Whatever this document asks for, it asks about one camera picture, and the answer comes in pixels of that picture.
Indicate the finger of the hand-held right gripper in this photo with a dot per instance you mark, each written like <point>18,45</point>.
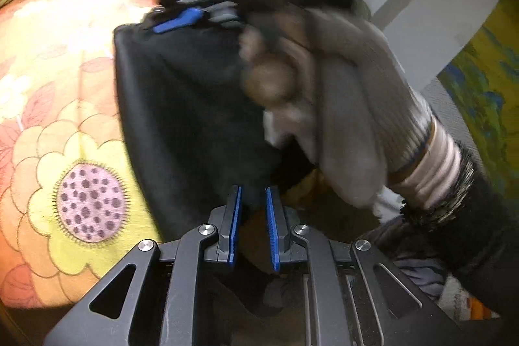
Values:
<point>178,19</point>

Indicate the person's right hand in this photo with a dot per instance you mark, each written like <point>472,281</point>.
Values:
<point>352,94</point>

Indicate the yellow green printed cloth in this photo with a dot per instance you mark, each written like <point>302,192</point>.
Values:
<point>490,86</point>

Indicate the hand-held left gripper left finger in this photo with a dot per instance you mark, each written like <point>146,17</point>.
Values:
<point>235,224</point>

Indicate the black pants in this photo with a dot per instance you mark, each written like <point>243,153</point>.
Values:
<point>182,107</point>

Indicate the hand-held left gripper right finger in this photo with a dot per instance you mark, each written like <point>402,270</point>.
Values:
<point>272,228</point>

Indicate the person's right forearm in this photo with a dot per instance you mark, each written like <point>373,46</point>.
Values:
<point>478,224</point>

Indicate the orange floral bedspread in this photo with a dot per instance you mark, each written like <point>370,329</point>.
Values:
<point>61,86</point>

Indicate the grey cloth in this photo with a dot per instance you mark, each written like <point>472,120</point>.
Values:
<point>409,265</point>

